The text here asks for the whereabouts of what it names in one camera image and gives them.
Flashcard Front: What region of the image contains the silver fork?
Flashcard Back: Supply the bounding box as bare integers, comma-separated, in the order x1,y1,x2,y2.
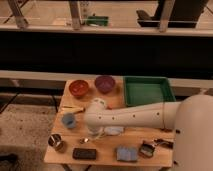
79,138,91,144

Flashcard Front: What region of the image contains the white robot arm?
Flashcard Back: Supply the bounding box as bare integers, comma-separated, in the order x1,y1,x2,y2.
84,94,213,171

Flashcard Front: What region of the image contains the purple bowl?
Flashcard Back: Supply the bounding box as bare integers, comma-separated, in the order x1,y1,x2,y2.
94,75,115,94

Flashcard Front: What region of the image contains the red bowl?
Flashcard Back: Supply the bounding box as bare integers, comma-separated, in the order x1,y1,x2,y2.
69,80,89,98

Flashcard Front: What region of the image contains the green plastic tray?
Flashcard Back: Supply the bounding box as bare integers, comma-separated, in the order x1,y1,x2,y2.
123,76,176,107

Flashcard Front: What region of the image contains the light blue crumpled cloth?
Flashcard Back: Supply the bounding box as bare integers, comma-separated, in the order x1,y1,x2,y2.
104,126,124,136

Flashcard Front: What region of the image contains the blue cup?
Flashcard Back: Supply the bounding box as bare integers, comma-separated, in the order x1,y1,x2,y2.
61,113,76,129

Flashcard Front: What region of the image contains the green object on shelf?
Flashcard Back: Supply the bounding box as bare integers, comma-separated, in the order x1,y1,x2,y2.
86,15,109,26

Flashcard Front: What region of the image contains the blue sponge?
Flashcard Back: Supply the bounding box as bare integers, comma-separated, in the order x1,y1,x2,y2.
116,146,138,162

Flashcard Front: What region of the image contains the black rectangular block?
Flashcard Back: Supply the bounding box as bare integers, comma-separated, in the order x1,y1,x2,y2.
72,148,97,160

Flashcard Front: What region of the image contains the wooden table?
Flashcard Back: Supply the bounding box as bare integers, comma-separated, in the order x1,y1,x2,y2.
44,80,174,166

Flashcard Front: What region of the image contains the metal can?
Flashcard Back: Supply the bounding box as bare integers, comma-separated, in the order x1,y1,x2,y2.
48,134,65,152

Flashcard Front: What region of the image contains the dark machine on shelf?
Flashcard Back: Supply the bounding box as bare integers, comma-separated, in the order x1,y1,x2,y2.
136,0,209,28

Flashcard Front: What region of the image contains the black handled knife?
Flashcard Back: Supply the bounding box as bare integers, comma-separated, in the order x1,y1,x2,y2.
154,139,173,149

